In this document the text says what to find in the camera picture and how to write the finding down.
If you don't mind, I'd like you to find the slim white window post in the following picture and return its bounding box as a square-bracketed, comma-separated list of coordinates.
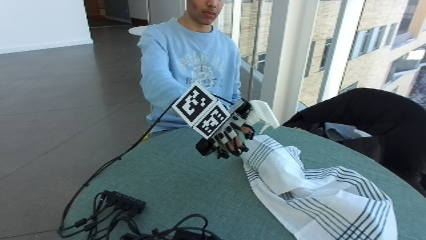
[316, 0, 368, 104]

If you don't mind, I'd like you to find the white window pillar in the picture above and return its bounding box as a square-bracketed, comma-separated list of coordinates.
[259, 0, 313, 125]

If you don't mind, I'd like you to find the long black glove cable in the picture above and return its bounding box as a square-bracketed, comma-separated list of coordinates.
[58, 99, 184, 234]

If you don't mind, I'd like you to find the white cloth with dark stripes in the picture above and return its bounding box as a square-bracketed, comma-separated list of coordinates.
[239, 134, 400, 240]

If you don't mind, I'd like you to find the the person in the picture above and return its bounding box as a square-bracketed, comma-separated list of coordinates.
[138, 0, 244, 138]

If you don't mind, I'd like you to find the white round table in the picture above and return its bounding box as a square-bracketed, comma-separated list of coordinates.
[127, 24, 151, 37]

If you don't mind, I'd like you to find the black cable hub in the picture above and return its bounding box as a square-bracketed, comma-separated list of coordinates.
[100, 189, 148, 216]

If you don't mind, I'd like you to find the black jacket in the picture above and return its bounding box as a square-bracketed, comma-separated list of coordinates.
[281, 87, 426, 198]

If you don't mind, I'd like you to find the pale grey cloth in jacket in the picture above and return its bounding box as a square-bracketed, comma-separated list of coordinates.
[323, 121, 373, 142]

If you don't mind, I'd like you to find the bundle of black cables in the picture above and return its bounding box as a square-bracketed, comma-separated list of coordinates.
[58, 192, 224, 240]

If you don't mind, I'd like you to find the white cube of black markers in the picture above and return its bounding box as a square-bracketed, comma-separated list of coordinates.
[171, 83, 233, 140]

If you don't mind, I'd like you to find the black box device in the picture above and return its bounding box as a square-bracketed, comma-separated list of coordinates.
[171, 226, 224, 240]

